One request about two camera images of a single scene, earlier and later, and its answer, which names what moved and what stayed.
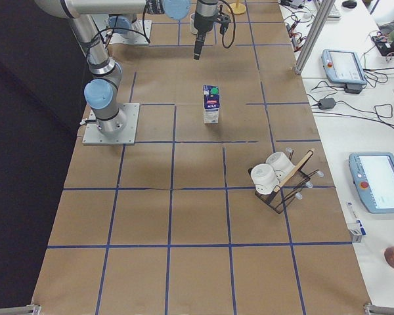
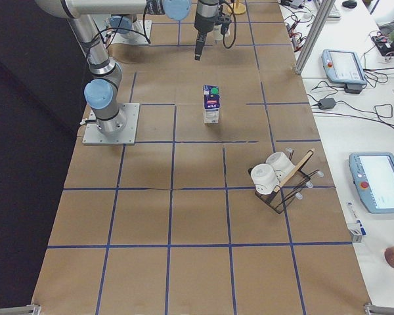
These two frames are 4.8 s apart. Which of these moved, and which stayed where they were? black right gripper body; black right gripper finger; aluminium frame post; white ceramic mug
Moved: white ceramic mug
Stayed: black right gripper body; black right gripper finger; aluminium frame post
